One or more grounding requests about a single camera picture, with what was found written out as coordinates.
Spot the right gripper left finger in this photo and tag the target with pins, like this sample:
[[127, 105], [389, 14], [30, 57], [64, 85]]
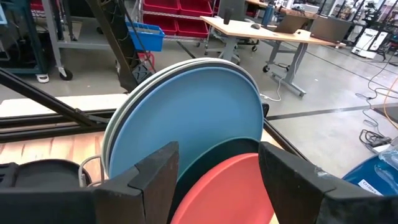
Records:
[[124, 205]]

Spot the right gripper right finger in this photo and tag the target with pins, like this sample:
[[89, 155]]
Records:
[[311, 202]]

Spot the off-white plate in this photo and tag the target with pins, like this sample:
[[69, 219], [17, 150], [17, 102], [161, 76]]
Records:
[[104, 149]]

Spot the teal plate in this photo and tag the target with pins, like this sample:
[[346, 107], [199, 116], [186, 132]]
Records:
[[199, 168]]

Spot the black plate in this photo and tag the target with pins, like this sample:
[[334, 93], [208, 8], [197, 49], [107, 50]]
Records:
[[46, 174]]

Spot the orange plate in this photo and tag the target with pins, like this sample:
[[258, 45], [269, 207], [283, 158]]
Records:
[[227, 193]]

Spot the blue plate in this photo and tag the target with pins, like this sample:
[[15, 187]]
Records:
[[192, 112]]

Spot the blue dish soap bottle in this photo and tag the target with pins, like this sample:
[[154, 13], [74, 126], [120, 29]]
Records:
[[367, 177]]

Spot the white floor unit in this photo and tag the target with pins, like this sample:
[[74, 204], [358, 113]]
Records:
[[367, 43]]

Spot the blue storage bin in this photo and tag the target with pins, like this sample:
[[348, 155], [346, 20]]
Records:
[[149, 39]]

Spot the dark laptop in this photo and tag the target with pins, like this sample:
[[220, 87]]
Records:
[[329, 29]]

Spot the grey laptop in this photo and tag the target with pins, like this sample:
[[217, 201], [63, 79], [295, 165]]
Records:
[[292, 23]]

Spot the wooden desk grey legs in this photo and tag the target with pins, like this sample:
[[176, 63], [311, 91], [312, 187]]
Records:
[[242, 31]]

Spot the computer mouse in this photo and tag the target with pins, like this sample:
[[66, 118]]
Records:
[[255, 26]]

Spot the red storage bin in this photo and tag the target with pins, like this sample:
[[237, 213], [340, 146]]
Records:
[[196, 7], [192, 28], [169, 26], [161, 6], [36, 4]]

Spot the grey wheeled cart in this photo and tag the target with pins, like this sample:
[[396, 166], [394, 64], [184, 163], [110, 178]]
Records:
[[51, 31]]

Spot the dark teal cabinet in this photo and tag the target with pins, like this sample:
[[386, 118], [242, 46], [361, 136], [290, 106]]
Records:
[[34, 37]]

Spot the blue water bottle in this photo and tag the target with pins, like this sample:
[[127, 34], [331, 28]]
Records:
[[268, 14]]

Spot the black cup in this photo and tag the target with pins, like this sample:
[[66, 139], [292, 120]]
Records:
[[228, 15]]

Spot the grey office chair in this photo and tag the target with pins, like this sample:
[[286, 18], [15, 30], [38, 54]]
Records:
[[239, 9]]

